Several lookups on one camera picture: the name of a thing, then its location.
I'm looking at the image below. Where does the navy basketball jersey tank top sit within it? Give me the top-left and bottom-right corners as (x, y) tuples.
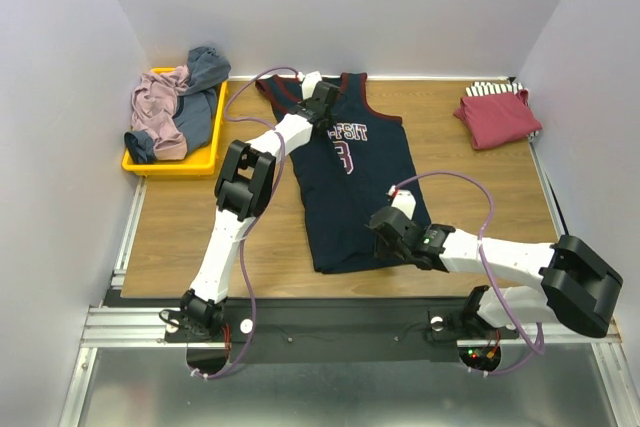
(254, 71), (433, 275)

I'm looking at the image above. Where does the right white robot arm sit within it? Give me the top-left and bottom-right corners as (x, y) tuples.
(369, 206), (623, 338)

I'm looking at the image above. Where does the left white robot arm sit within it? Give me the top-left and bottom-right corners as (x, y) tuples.
(180, 72), (339, 341)

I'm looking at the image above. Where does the grey-blue tank top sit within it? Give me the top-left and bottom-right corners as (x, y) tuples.
(124, 46), (231, 164)

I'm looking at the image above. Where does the folded red tank top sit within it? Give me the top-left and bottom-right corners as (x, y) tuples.
(453, 89), (544, 151)

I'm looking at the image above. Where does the folded striped tank top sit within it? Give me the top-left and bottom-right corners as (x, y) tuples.
(464, 79), (542, 141)

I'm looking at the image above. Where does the pink tank top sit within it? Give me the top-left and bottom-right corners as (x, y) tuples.
(127, 65), (190, 163)

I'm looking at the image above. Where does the right silver knob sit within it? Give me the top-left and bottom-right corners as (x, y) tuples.
(430, 316), (445, 332)

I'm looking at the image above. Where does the yellow plastic tray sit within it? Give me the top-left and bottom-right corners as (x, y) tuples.
(121, 81), (229, 178)

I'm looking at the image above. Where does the left white knob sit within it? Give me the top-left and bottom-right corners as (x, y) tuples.
(240, 318), (254, 334)

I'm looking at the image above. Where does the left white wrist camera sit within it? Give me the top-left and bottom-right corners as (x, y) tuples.
(297, 71), (322, 100)

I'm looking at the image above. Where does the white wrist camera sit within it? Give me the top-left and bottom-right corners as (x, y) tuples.
(388, 186), (416, 220)
(297, 71), (322, 100)

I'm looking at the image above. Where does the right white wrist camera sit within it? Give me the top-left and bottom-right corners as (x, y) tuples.
(388, 186), (416, 220)

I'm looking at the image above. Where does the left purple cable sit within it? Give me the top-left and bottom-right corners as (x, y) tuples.
(192, 65), (306, 381)

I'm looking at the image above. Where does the purple cable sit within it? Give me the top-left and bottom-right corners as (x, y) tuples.
(399, 170), (545, 378)
(192, 65), (306, 381)

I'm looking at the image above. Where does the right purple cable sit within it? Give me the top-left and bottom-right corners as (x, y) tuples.
(399, 170), (545, 378)

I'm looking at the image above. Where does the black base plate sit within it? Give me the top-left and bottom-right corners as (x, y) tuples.
(160, 297), (517, 364)

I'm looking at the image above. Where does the aluminium frame rail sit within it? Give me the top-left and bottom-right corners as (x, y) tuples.
(58, 179), (189, 427)

